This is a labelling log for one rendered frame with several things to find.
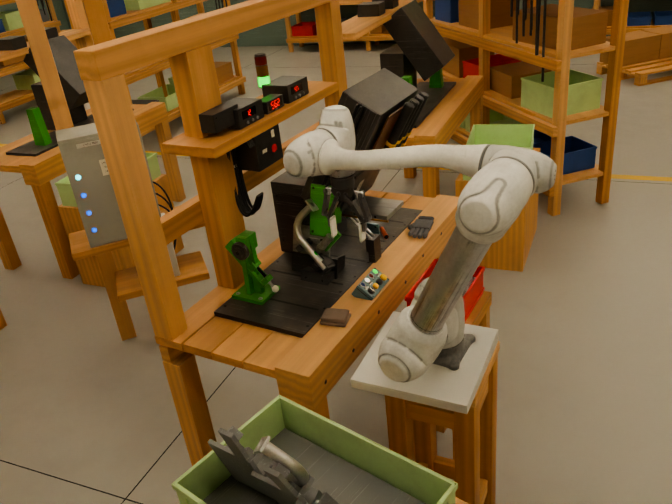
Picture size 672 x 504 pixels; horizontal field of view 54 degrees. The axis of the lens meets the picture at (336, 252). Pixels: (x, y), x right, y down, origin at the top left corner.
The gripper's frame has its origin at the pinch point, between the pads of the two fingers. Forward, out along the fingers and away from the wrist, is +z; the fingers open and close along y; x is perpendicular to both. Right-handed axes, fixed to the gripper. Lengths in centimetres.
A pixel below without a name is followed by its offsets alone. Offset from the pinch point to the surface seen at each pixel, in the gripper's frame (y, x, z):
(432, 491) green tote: 49, -53, 41
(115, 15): -470, 354, -13
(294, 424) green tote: 1, -45, 44
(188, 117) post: -71, 13, -30
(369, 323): -5, 17, 48
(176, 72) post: -72, 13, -47
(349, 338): -5.0, 1.6, 44.6
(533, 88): -23, 324, 42
